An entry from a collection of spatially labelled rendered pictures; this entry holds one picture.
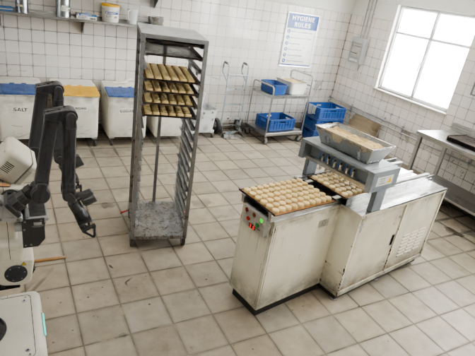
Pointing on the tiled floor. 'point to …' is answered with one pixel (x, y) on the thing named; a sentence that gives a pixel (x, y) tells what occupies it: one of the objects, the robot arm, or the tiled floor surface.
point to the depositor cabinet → (377, 236)
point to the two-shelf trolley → (283, 111)
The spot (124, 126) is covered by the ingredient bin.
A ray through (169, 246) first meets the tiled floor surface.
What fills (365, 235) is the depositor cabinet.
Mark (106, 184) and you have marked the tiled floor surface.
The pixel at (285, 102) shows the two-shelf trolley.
